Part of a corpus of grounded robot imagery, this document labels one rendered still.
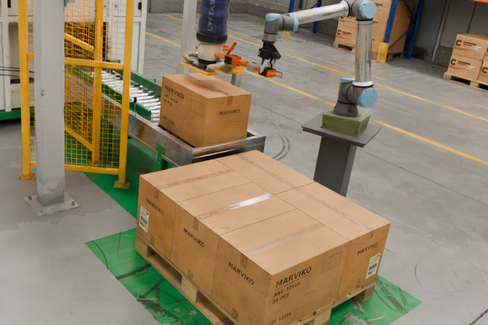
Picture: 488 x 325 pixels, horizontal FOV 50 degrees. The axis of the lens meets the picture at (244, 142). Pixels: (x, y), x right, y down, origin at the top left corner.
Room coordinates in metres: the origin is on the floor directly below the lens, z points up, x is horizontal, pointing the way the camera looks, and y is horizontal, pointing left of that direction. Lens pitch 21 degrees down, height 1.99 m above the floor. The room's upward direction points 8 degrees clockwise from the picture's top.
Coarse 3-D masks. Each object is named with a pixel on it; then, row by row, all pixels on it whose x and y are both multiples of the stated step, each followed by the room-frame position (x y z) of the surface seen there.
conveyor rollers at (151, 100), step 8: (104, 72) 5.20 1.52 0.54; (112, 72) 5.26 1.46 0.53; (104, 80) 4.91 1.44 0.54; (112, 80) 4.97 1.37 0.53; (120, 80) 4.95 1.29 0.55; (120, 88) 4.73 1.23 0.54; (136, 88) 4.76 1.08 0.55; (144, 88) 4.81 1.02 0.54; (144, 96) 4.52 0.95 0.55; (152, 96) 4.57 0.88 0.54; (160, 96) 4.63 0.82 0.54; (144, 104) 4.31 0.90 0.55; (152, 104) 4.36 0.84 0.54; (152, 112) 4.15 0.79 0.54; (152, 120) 3.95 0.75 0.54; (176, 136) 3.68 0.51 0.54
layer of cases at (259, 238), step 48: (144, 192) 2.88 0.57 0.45; (192, 192) 2.79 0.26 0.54; (240, 192) 2.88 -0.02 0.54; (288, 192) 2.97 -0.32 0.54; (192, 240) 2.51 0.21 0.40; (240, 240) 2.33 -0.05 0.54; (288, 240) 2.40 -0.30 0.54; (336, 240) 2.46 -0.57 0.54; (384, 240) 2.74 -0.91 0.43; (240, 288) 2.20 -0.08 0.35; (288, 288) 2.17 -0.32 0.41; (336, 288) 2.47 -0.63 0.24
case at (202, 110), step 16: (176, 80) 3.78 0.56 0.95; (192, 80) 3.84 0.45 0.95; (208, 80) 3.90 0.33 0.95; (176, 96) 3.70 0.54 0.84; (192, 96) 3.56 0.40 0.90; (208, 96) 3.46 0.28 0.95; (224, 96) 3.52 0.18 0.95; (240, 96) 3.62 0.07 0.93; (160, 112) 3.85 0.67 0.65; (176, 112) 3.69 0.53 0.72; (192, 112) 3.54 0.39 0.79; (208, 112) 3.44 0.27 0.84; (224, 112) 3.53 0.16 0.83; (240, 112) 3.63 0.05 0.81; (176, 128) 3.68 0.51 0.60; (192, 128) 3.53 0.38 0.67; (208, 128) 3.45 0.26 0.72; (224, 128) 3.54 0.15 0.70; (240, 128) 3.65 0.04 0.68; (192, 144) 3.52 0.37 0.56; (208, 144) 3.46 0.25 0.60
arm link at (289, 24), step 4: (284, 16) 3.48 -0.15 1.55; (284, 20) 3.38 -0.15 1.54; (288, 20) 3.39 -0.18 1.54; (292, 20) 3.40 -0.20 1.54; (296, 20) 3.42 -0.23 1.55; (284, 24) 3.37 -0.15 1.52; (288, 24) 3.38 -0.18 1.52; (292, 24) 3.39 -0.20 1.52; (296, 24) 3.41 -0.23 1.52; (284, 28) 3.38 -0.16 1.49; (288, 28) 3.39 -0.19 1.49; (292, 28) 3.40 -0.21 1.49; (296, 28) 3.41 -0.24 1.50
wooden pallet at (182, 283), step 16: (144, 240) 2.85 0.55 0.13; (144, 256) 2.84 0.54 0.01; (160, 256) 2.86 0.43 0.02; (160, 272) 2.70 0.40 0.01; (176, 272) 2.71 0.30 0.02; (176, 288) 2.58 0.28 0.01; (192, 288) 2.47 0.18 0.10; (368, 288) 2.71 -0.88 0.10; (192, 304) 2.46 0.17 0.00; (208, 304) 2.45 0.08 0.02; (336, 304) 2.49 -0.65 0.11; (224, 320) 2.34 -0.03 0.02; (304, 320) 2.30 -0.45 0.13; (320, 320) 2.40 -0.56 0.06
